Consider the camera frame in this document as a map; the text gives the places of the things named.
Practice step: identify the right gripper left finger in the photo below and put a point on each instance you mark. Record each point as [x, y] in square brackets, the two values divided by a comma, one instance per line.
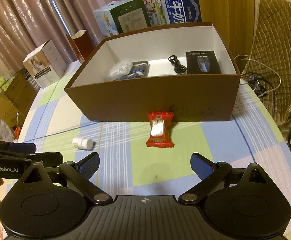
[79, 175]

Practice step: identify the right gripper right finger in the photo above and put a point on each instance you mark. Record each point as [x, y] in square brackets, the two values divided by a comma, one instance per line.
[212, 177]

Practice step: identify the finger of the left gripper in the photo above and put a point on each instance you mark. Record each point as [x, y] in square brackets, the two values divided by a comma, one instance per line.
[48, 158]
[17, 147]

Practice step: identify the white pill bottle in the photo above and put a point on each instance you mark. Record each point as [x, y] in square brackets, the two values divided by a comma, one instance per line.
[83, 143]

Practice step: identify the red snack packet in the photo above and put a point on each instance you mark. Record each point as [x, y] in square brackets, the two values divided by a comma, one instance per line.
[159, 129]

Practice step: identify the black Flyco shaver box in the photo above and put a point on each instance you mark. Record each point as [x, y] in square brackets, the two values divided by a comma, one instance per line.
[202, 62]

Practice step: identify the clear floss pick box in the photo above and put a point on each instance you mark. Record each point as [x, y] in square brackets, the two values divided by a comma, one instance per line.
[120, 69]

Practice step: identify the knitted grey patterned sock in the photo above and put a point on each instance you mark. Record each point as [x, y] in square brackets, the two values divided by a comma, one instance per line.
[139, 69]

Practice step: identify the brown cardboard cartons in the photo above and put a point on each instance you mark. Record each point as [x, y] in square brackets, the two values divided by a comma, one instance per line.
[16, 97]

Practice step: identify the plaid tablecloth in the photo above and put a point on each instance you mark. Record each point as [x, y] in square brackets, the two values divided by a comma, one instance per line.
[128, 166]

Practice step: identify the white appliance box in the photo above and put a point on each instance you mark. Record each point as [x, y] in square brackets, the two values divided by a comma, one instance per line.
[45, 64]

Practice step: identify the brown cardboard storage box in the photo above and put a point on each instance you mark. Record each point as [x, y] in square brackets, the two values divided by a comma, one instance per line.
[191, 97]

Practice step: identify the dark red gift box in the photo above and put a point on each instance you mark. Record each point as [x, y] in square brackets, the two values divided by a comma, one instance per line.
[81, 45]

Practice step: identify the quilted olive chair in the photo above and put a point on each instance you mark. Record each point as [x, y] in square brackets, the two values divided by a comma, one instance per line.
[271, 55]

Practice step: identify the pink curtain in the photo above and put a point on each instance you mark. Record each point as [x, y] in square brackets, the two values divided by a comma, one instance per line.
[26, 24]

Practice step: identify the green white product box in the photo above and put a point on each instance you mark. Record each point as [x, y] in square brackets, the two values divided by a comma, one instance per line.
[121, 17]

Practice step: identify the blue milk carton box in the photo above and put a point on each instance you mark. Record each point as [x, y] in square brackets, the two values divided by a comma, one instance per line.
[163, 12]

